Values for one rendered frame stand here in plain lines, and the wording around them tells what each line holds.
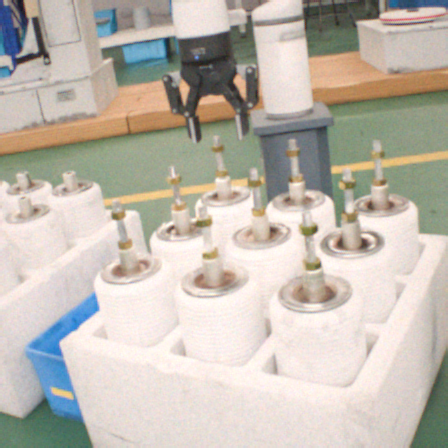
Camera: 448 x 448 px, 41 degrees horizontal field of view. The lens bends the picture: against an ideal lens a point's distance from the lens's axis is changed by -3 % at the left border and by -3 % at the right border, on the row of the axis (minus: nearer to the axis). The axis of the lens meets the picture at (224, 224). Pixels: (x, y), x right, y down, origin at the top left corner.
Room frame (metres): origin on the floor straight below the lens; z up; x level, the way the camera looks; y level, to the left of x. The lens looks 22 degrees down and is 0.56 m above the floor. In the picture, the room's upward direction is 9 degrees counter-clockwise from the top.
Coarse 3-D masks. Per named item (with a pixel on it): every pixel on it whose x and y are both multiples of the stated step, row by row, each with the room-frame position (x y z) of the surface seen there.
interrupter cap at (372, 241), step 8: (336, 232) 0.67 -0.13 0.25; (368, 232) 0.66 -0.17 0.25; (376, 232) 0.65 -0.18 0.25; (328, 240) 0.66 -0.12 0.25; (336, 240) 0.65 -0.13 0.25; (368, 240) 0.64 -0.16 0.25; (376, 240) 0.64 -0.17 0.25; (384, 240) 0.63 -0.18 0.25; (320, 248) 0.64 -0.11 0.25; (328, 248) 0.64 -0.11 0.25; (336, 248) 0.63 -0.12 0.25; (344, 248) 0.63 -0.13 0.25; (352, 248) 0.63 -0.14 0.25; (360, 248) 0.63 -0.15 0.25; (368, 248) 0.62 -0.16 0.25; (376, 248) 0.61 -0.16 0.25; (336, 256) 0.61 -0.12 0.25; (344, 256) 0.61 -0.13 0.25; (352, 256) 0.61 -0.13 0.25; (360, 256) 0.60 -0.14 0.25
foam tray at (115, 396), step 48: (432, 240) 0.76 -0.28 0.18; (432, 288) 0.66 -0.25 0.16; (96, 336) 0.67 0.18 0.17; (384, 336) 0.55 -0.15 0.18; (432, 336) 0.66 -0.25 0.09; (96, 384) 0.62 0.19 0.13; (144, 384) 0.58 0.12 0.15; (192, 384) 0.54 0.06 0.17; (240, 384) 0.51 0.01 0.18; (288, 384) 0.50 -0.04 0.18; (384, 384) 0.48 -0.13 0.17; (432, 384) 0.66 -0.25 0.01; (96, 432) 0.64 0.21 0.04; (144, 432) 0.59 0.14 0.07; (192, 432) 0.55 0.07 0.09; (240, 432) 0.51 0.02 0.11; (288, 432) 0.48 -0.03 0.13; (336, 432) 0.45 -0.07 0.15; (384, 432) 0.48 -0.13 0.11
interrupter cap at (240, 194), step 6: (234, 186) 0.90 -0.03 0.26; (240, 186) 0.90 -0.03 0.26; (210, 192) 0.90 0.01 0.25; (216, 192) 0.89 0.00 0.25; (234, 192) 0.88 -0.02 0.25; (240, 192) 0.88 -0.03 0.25; (246, 192) 0.87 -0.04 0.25; (204, 198) 0.87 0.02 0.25; (210, 198) 0.87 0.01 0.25; (216, 198) 0.87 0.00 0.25; (234, 198) 0.86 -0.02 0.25; (240, 198) 0.85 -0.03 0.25; (246, 198) 0.85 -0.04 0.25; (204, 204) 0.85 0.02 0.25; (210, 204) 0.84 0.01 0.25; (216, 204) 0.84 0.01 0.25; (222, 204) 0.83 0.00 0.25; (228, 204) 0.83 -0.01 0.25; (234, 204) 0.83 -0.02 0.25
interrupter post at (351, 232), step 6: (342, 222) 0.64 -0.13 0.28; (354, 222) 0.63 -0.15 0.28; (342, 228) 0.64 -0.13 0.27; (348, 228) 0.63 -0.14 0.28; (354, 228) 0.63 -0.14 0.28; (360, 228) 0.64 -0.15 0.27; (342, 234) 0.64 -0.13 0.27; (348, 234) 0.63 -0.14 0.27; (354, 234) 0.63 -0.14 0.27; (360, 234) 0.64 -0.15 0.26; (342, 240) 0.64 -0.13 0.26; (348, 240) 0.63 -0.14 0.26; (354, 240) 0.63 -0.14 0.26; (360, 240) 0.63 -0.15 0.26; (348, 246) 0.63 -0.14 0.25; (354, 246) 0.63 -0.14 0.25
